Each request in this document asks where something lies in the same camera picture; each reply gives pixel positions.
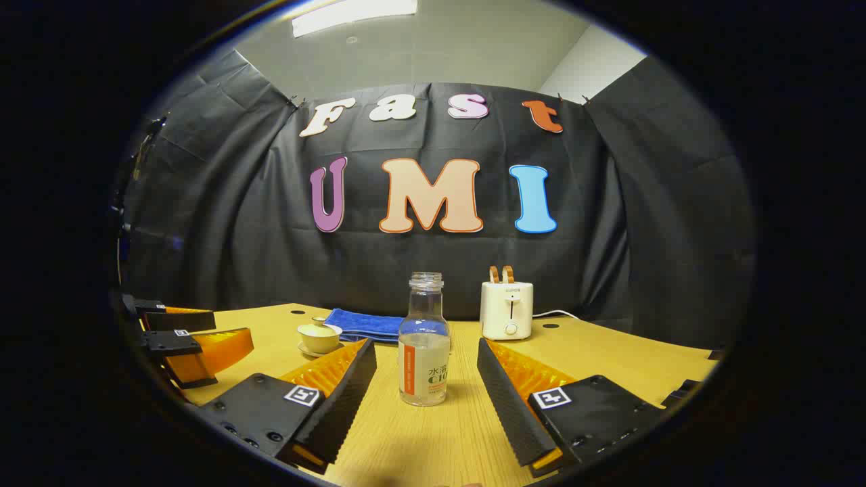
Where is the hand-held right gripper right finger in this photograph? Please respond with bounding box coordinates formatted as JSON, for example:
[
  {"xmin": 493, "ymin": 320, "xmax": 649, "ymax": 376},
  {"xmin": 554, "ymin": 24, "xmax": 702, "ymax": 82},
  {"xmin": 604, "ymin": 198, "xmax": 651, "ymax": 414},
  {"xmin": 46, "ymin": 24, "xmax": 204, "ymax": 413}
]
[{"xmin": 476, "ymin": 337, "xmax": 668, "ymax": 478}]

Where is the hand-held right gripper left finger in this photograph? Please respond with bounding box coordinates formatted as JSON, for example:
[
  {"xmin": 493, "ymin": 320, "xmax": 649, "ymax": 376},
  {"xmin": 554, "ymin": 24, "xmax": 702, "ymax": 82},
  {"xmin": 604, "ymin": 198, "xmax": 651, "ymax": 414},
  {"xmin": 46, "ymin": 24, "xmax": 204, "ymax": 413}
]
[{"xmin": 196, "ymin": 337, "xmax": 378, "ymax": 475}]

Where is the cream teacup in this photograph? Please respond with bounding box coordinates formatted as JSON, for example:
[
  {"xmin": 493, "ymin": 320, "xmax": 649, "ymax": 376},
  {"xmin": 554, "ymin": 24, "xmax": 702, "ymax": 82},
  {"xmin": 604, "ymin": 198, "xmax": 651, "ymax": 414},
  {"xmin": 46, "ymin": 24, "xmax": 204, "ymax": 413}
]
[{"xmin": 300, "ymin": 330, "xmax": 342, "ymax": 354}]

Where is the cream teacup lid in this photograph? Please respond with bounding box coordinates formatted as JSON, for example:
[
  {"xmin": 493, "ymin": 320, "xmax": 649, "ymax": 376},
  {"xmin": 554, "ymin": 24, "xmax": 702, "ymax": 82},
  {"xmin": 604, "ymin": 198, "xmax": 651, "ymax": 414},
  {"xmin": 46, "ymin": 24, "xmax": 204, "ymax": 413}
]
[{"xmin": 298, "ymin": 316, "xmax": 344, "ymax": 337}]

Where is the blue cloth coaster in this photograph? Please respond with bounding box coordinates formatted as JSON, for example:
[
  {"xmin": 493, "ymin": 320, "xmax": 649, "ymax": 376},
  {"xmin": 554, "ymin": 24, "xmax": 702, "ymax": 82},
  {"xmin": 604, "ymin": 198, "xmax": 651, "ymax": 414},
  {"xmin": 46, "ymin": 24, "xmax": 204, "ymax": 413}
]
[{"xmin": 323, "ymin": 308, "xmax": 407, "ymax": 344}]

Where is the clear glass water bottle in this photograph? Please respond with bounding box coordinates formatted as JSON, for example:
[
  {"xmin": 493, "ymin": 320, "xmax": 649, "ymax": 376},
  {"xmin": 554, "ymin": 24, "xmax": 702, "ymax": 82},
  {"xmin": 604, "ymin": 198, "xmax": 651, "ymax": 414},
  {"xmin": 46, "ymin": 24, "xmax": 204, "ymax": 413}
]
[{"xmin": 398, "ymin": 272, "xmax": 452, "ymax": 407}]

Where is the white toaster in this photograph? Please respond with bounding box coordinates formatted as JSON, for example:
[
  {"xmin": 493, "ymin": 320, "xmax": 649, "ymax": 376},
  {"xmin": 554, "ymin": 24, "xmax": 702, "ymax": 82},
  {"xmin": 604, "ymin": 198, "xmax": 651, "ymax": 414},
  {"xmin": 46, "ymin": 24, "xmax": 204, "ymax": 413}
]
[{"xmin": 480, "ymin": 280, "xmax": 534, "ymax": 342}]

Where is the black backdrop cloth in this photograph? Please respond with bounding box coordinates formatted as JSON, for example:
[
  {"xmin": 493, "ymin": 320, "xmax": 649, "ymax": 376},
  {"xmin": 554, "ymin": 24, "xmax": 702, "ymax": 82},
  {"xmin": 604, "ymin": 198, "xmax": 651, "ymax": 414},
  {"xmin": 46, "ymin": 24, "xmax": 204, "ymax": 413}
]
[{"xmin": 118, "ymin": 49, "xmax": 756, "ymax": 352}]

